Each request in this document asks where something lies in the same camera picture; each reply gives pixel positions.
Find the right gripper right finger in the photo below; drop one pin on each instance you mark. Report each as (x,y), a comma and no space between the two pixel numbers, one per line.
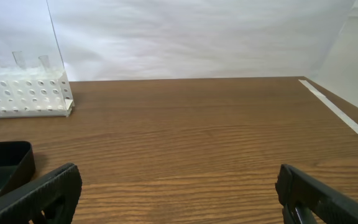
(315,196)

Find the black tray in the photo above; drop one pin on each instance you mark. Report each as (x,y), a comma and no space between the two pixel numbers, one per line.
(2,161)

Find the clear test tube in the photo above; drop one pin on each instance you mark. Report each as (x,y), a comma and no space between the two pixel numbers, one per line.
(44,61)
(19,59)

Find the white test tube rack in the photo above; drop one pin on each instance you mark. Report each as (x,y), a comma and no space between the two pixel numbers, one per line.
(26,96)

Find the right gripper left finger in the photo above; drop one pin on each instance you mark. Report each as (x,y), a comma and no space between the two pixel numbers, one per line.
(42,199)

